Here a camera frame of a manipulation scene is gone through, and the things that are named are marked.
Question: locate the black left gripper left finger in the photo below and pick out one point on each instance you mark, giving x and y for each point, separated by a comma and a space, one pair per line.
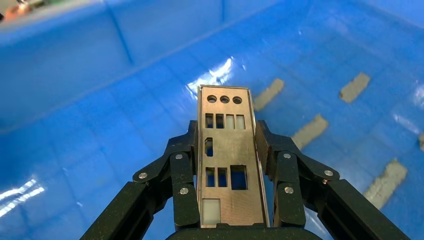
182, 172

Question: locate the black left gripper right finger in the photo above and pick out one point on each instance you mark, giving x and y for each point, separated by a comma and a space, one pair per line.
288, 172

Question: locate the silver io shield plate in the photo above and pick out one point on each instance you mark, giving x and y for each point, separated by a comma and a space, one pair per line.
228, 149

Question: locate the blue plastic tray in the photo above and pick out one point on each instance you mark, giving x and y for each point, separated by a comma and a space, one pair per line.
99, 99

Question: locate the grey tape strip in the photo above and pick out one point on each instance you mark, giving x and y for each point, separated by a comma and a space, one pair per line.
354, 87
268, 94
421, 141
386, 184
309, 130

